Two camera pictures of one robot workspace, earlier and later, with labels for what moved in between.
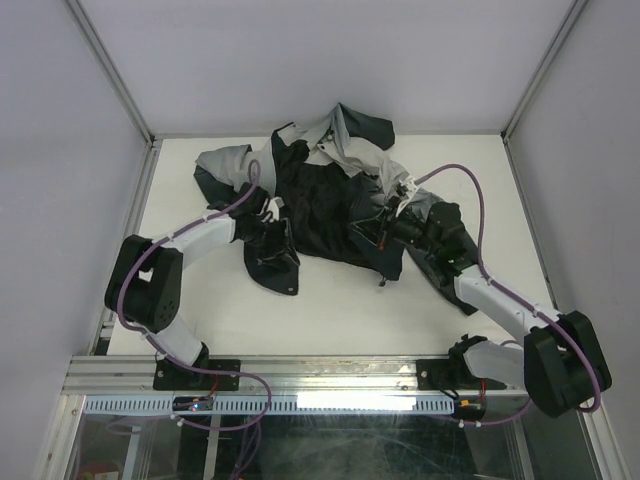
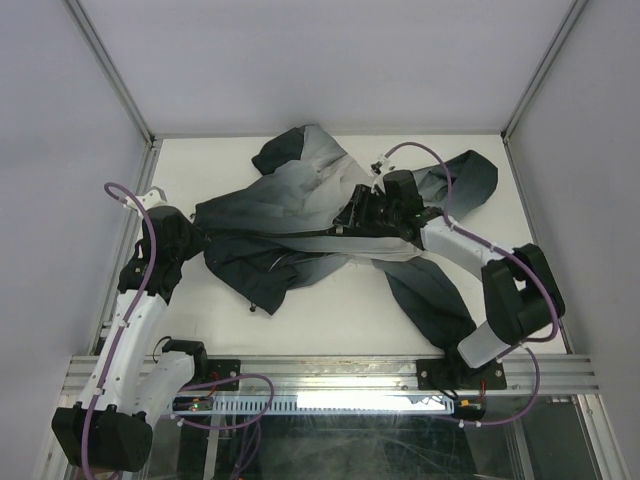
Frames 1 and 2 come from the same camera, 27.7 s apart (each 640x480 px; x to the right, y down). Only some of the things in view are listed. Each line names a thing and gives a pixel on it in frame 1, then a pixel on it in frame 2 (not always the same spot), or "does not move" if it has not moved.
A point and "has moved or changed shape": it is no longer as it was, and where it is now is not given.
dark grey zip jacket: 323,192 has moved or changed shape
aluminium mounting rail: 134,376 does not move
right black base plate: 451,374 does not move
